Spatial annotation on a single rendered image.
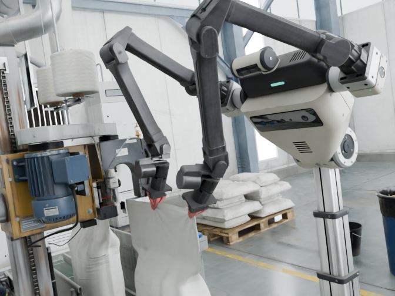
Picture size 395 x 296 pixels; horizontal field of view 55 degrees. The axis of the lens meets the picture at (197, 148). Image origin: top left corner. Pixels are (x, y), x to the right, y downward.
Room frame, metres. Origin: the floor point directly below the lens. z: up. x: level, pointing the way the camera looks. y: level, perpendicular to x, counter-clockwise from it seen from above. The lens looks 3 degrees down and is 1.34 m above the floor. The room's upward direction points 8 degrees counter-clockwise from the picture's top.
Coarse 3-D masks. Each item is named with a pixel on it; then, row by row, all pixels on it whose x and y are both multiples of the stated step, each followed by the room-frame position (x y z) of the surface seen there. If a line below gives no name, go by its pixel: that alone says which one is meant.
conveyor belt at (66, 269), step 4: (60, 260) 3.17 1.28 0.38; (56, 264) 3.07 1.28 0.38; (60, 264) 3.06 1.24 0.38; (64, 264) 3.04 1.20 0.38; (68, 264) 3.03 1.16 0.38; (56, 268) 2.96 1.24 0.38; (60, 268) 2.95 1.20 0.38; (64, 268) 2.94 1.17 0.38; (68, 268) 2.93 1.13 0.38; (72, 268) 2.91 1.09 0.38; (60, 272) 2.87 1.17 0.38; (64, 272) 2.86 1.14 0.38; (68, 272) 2.84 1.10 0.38; (72, 272) 2.83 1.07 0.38; (68, 276) 2.75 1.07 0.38; (72, 276) 2.74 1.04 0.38; (72, 280) 2.66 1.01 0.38
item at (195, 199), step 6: (186, 192) 1.18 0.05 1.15; (192, 192) 1.19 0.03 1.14; (198, 192) 1.15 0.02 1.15; (204, 192) 1.13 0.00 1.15; (186, 198) 1.17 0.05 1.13; (192, 198) 1.17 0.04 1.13; (198, 198) 1.15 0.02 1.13; (204, 198) 1.15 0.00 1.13; (210, 198) 1.20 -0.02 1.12; (192, 204) 1.15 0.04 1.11; (198, 204) 1.16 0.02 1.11; (204, 204) 1.17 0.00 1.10; (210, 204) 1.19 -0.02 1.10; (192, 210) 1.15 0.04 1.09
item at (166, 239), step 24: (144, 216) 1.51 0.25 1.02; (168, 216) 1.38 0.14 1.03; (144, 240) 1.53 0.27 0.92; (168, 240) 1.41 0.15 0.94; (192, 240) 1.25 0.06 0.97; (144, 264) 1.48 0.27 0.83; (168, 264) 1.38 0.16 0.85; (192, 264) 1.26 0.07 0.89; (144, 288) 1.44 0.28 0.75; (168, 288) 1.30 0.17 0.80; (192, 288) 1.29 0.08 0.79
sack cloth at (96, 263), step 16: (80, 240) 1.95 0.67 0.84; (96, 240) 1.83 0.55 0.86; (112, 240) 1.84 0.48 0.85; (80, 256) 1.89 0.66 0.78; (96, 256) 1.82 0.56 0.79; (112, 256) 1.86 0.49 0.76; (80, 272) 1.88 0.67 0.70; (96, 272) 1.82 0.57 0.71; (112, 272) 1.86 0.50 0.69; (96, 288) 1.82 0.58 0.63; (112, 288) 1.85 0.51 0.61
